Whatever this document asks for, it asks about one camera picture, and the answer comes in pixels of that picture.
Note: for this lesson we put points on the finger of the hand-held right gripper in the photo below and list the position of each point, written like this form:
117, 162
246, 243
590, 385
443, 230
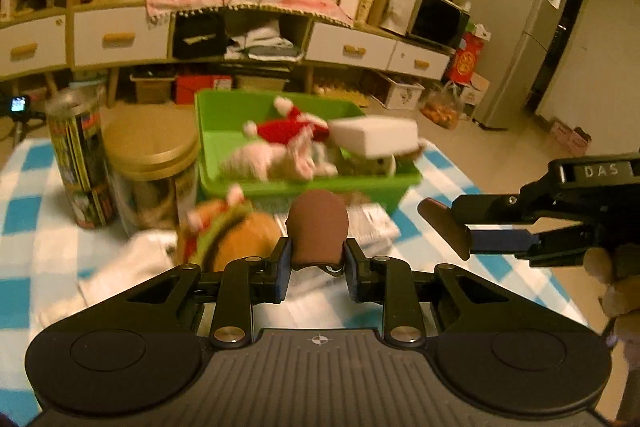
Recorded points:
490, 208
500, 241

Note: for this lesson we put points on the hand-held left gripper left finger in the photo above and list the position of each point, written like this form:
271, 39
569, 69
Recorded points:
282, 272

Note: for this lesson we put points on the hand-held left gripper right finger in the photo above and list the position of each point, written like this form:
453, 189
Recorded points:
354, 272

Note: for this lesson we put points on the dark brown piece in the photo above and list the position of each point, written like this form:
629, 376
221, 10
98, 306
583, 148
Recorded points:
445, 222

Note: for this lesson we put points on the brown round plush cushion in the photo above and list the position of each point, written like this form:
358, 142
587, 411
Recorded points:
320, 227

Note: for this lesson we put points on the pink plush toy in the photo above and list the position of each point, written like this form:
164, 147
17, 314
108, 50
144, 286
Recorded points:
300, 164

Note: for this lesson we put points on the white foam block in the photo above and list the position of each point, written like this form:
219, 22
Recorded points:
375, 134

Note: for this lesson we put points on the white plush with red outfit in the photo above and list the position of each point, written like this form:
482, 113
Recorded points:
285, 129

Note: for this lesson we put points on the green plastic bin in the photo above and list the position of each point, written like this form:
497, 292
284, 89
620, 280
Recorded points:
215, 132

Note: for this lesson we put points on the person's right hand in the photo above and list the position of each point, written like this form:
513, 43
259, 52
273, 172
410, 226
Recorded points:
625, 297

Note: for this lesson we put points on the hamburger plush toy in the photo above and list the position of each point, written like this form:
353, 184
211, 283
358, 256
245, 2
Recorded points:
245, 237

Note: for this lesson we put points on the white patterned box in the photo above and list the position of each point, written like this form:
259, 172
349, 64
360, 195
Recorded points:
370, 222

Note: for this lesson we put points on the cardboard box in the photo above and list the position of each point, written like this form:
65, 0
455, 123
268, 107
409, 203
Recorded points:
570, 138

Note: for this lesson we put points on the plastic bag of oranges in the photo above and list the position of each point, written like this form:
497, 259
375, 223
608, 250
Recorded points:
442, 109

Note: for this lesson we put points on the white printed storage box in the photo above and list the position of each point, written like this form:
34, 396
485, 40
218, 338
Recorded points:
400, 92

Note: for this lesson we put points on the white cloth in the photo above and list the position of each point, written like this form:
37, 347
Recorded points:
135, 262

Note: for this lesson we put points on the red gift bag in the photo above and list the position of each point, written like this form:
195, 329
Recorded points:
467, 59

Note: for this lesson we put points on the white cabinet drawer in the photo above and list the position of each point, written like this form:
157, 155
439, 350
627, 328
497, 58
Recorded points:
350, 47
120, 32
30, 42
417, 62

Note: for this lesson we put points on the egg tray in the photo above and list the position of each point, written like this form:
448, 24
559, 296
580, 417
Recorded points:
340, 94

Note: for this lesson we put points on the grey refrigerator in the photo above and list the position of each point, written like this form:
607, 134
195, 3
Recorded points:
520, 32

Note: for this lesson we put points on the jar with gold lid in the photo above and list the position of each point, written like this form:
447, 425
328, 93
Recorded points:
150, 147

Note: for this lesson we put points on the microwave oven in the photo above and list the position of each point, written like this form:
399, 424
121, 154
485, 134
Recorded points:
437, 22

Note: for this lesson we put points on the red flat box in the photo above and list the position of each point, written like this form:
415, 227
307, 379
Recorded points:
202, 89

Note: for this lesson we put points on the beige storage box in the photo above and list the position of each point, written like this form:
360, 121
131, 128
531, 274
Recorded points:
152, 89

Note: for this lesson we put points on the stack of folded clothes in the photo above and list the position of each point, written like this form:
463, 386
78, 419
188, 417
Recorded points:
265, 42

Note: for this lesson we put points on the black yellow tall can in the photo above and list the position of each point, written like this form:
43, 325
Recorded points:
80, 157

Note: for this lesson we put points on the black bag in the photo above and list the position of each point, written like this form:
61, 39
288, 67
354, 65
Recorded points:
200, 37

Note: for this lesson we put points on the blue white checkered mat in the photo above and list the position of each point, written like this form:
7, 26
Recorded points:
30, 187

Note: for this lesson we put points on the small device with screen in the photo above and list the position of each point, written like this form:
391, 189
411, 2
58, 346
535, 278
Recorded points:
19, 105

